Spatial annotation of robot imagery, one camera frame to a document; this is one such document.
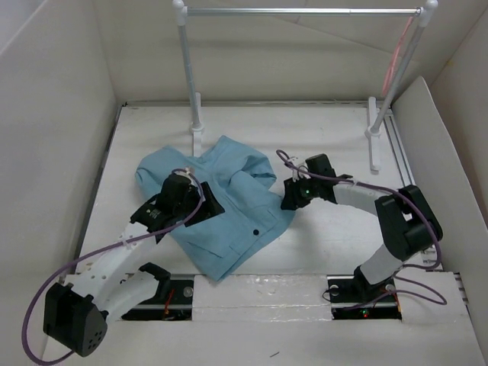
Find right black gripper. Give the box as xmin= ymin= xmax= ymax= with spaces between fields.
xmin=281 ymin=174 xmax=320 ymax=210

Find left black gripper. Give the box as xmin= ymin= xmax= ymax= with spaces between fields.
xmin=175 ymin=182 xmax=223 ymax=226

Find light blue trousers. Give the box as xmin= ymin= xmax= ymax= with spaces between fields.
xmin=135 ymin=136 xmax=295 ymax=281

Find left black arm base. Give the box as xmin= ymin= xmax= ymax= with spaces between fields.
xmin=121 ymin=277 xmax=194 ymax=322

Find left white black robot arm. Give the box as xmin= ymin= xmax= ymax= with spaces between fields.
xmin=43 ymin=169 xmax=225 ymax=357

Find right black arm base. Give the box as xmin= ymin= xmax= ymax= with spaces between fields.
xmin=323 ymin=276 xmax=402 ymax=321

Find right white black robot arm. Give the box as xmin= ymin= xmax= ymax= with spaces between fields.
xmin=276 ymin=149 xmax=443 ymax=309

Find pink clothes hanger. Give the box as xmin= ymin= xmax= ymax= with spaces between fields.
xmin=381 ymin=17 xmax=414 ymax=98

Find white and silver clothes rack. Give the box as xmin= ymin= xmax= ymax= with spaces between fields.
xmin=172 ymin=1 xmax=438 ymax=174

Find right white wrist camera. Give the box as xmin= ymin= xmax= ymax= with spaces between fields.
xmin=292 ymin=161 xmax=310 ymax=182

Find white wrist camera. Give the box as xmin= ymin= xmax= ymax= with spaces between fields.
xmin=172 ymin=168 xmax=199 ymax=185
xmin=292 ymin=161 xmax=310 ymax=182

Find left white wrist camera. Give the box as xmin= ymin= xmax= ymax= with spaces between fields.
xmin=172 ymin=168 xmax=199 ymax=185

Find aluminium rail right side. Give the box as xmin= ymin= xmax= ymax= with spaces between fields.
xmin=384 ymin=110 xmax=415 ymax=186

